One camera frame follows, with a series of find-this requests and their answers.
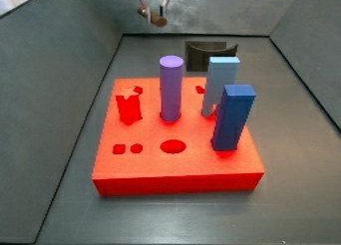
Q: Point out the brown oval rod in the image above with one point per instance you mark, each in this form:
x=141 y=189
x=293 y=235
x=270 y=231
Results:
x=153 y=17

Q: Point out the black curved cradle fixture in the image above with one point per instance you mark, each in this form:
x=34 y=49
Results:
x=198 y=51

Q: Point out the red peg board block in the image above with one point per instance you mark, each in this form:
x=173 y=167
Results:
x=153 y=157

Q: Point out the purple round peg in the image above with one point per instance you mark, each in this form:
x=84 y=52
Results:
x=170 y=87

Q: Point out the light blue rectangular peg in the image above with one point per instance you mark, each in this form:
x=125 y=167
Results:
x=221 y=74

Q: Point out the red star peg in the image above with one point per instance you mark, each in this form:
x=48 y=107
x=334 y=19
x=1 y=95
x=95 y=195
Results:
x=129 y=104

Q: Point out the dark blue rectangular peg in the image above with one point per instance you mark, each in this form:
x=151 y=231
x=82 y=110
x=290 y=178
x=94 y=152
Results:
x=234 y=108

